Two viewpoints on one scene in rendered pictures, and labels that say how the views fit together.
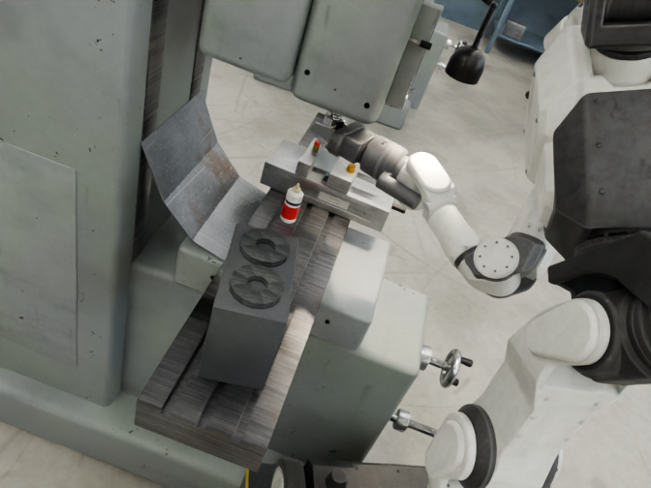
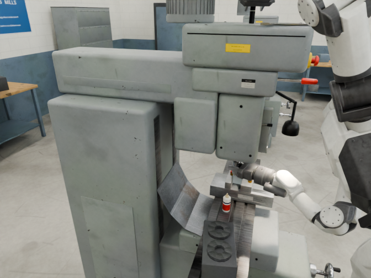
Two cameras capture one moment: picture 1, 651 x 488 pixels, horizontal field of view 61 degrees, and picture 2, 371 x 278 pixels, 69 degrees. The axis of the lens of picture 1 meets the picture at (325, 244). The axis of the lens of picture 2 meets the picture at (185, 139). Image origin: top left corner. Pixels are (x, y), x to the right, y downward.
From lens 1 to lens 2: 0.15 m
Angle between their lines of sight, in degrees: 19
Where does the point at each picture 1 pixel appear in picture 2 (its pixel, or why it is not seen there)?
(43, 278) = (122, 257)
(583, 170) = (358, 173)
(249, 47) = (195, 143)
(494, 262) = (331, 219)
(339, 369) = not seen: outside the picture
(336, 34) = (230, 130)
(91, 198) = (139, 218)
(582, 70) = (342, 129)
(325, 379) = not seen: outside the picture
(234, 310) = (211, 264)
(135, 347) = not seen: outside the picture
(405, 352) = (301, 270)
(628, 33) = (356, 113)
